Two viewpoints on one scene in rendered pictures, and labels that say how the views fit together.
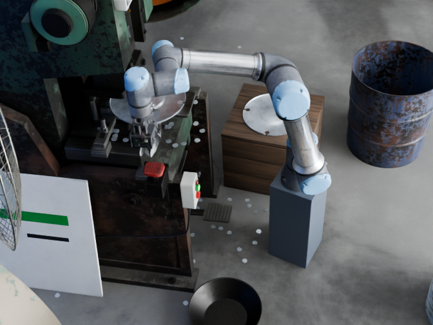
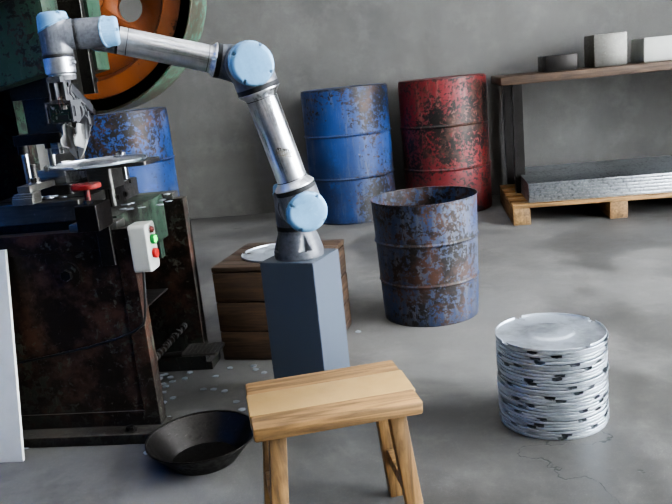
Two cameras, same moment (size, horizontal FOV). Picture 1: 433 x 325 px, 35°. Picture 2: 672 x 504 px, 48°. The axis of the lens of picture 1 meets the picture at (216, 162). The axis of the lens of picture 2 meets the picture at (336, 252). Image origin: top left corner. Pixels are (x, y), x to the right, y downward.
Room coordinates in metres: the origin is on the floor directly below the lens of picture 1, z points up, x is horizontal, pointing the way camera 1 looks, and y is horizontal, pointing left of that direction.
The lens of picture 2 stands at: (-0.38, -0.24, 0.98)
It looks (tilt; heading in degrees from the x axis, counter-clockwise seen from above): 13 degrees down; 355
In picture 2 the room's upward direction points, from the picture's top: 6 degrees counter-clockwise
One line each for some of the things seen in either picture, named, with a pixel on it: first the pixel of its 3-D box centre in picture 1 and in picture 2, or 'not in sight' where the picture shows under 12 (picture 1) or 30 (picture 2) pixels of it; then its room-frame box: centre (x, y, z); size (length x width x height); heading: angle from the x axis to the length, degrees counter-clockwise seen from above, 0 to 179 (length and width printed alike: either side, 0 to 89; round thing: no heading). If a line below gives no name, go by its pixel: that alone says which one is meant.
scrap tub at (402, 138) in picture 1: (390, 106); (427, 254); (2.48, -0.86, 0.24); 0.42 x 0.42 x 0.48
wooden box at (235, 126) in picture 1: (273, 141); (285, 297); (2.35, -0.28, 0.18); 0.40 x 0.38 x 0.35; 70
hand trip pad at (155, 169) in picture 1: (154, 175); (87, 197); (1.65, 0.22, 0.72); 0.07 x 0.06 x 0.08; 77
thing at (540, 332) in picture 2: not in sight; (549, 331); (1.46, -0.96, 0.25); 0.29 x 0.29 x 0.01
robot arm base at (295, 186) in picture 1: (300, 169); (297, 239); (1.85, -0.33, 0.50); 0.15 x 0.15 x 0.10
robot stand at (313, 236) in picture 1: (297, 214); (307, 325); (1.85, -0.33, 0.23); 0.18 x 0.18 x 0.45; 59
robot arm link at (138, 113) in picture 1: (142, 106); (61, 67); (1.63, 0.22, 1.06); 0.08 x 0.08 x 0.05
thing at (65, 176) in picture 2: (118, 101); (62, 173); (2.02, 0.36, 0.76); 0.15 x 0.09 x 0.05; 167
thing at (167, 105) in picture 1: (147, 98); (98, 162); (2.00, 0.25, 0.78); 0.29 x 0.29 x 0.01
